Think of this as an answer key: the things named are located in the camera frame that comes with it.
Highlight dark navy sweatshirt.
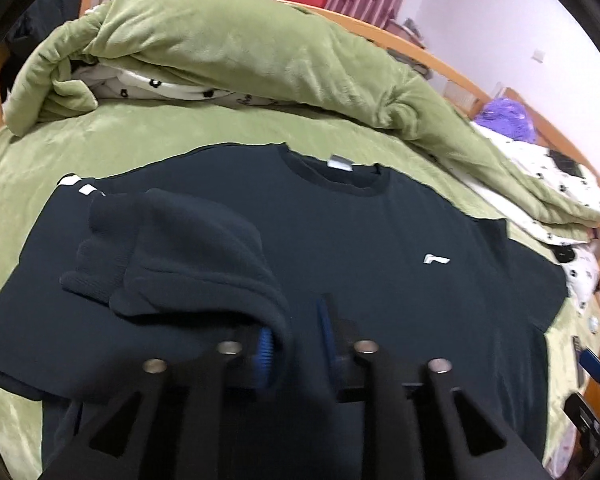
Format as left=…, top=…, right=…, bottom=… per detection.
left=0, top=144, right=567, bottom=479

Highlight black phone on bedding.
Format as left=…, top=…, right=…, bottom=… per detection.
left=548, top=150, right=583, bottom=178

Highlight purple plastic bag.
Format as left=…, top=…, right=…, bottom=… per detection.
left=475, top=98, right=536, bottom=144

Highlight green plush folded quilt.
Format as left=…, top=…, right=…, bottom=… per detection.
left=4, top=0, right=600, bottom=226

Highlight black garment on headboard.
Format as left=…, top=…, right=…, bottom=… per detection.
left=5, top=0, right=82, bottom=60

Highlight wooden bed frame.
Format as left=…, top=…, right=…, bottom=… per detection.
left=0, top=3, right=600, bottom=399

